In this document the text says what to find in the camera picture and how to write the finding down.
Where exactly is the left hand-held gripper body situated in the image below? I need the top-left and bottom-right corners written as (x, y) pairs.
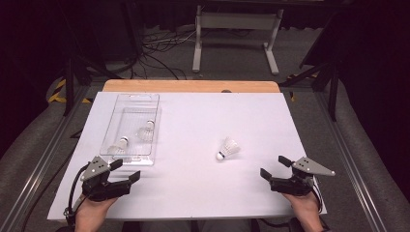
top-left (79, 156), bottom-right (133, 203)

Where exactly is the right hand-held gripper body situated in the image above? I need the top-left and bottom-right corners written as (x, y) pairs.
top-left (269, 156), bottom-right (337, 197)

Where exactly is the white feather shuttlecock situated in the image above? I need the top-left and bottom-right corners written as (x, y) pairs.
top-left (106, 135), bottom-right (130, 156)
top-left (216, 136), bottom-right (242, 161)
top-left (135, 119), bottom-right (157, 142)

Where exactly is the clear plastic tray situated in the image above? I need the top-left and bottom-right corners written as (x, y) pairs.
top-left (100, 93), bottom-right (162, 167)

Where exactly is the person's right hand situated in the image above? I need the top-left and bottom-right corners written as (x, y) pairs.
top-left (281, 191), bottom-right (323, 232)

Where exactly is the person's left hand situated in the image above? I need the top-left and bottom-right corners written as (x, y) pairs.
top-left (74, 196), bottom-right (119, 232)

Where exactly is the white table sheet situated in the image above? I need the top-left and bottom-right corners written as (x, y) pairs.
top-left (47, 91), bottom-right (327, 222)

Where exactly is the black metal stand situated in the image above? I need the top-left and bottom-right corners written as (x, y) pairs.
top-left (62, 54), bottom-right (124, 117)
top-left (279, 13), bottom-right (343, 123)

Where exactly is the yellow black floor tape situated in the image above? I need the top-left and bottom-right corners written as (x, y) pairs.
top-left (47, 78), bottom-right (94, 105)

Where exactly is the white metal stand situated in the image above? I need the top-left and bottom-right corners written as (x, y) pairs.
top-left (191, 4), bottom-right (284, 76)

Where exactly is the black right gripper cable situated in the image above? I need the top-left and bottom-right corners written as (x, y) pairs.
top-left (310, 180), bottom-right (324, 215)

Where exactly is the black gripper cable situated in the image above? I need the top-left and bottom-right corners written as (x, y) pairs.
top-left (63, 163), bottom-right (91, 227)
top-left (310, 180), bottom-right (324, 215)

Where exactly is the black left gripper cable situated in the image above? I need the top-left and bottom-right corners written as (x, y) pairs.
top-left (63, 163), bottom-right (91, 227)

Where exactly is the aluminium rail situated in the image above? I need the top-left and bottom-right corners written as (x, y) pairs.
top-left (313, 91), bottom-right (390, 232)
top-left (0, 85), bottom-right (95, 232)

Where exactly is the bundle of floor cables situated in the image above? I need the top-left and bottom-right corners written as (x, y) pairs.
top-left (129, 27), bottom-right (198, 80)

